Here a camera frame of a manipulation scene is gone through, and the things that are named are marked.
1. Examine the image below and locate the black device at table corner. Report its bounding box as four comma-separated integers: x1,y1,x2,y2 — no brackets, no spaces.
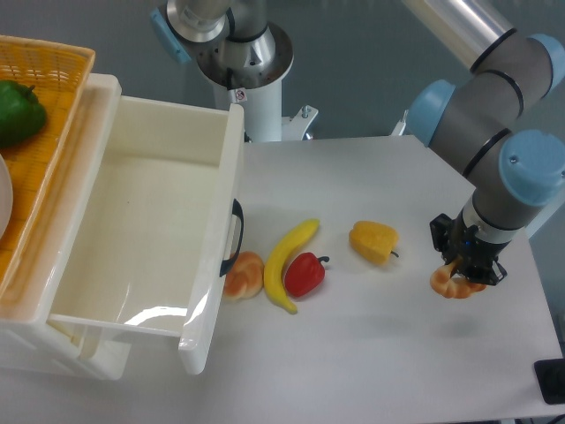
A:
534,359,565,405

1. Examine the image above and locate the silver robot mounting bracket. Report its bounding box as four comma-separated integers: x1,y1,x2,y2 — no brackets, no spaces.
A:
281,104,319,141

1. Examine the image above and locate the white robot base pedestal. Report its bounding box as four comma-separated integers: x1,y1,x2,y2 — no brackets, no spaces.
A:
150,0,294,142

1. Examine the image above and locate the round bread donut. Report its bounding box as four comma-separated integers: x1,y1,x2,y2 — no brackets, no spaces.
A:
222,251,264,300

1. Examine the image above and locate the green toy bell pepper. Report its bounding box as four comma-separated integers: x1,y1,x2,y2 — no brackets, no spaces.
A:
1,79,47,148

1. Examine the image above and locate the orange woven plastic basket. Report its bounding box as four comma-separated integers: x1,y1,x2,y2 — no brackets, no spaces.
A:
1,35,95,292

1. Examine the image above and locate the red toy bell pepper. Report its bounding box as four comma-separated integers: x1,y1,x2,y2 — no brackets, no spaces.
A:
283,252,330,298

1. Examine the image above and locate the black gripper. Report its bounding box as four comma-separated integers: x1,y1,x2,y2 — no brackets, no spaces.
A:
430,213,508,286

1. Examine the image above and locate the white plastic drawer cabinet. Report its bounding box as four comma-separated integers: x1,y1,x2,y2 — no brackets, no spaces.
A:
1,73,130,380

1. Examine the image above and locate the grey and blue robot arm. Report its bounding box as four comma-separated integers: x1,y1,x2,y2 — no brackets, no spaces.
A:
406,1,564,299

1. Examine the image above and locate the open white upper drawer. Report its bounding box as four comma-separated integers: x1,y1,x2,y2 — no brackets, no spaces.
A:
49,97,244,375

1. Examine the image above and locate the yellow toy banana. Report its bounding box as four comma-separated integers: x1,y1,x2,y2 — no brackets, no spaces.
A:
263,218,320,314

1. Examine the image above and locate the black drawer handle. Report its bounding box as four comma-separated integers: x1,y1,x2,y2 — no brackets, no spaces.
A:
219,199,245,277

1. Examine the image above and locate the glazed twisted donut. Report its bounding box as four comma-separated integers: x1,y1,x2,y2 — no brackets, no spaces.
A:
430,261,486,299

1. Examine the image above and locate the white plate edge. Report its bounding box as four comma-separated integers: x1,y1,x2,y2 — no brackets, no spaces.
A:
0,157,13,237

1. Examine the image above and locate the yellow toy bell pepper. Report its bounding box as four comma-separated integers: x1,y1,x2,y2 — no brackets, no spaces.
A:
349,221,399,266

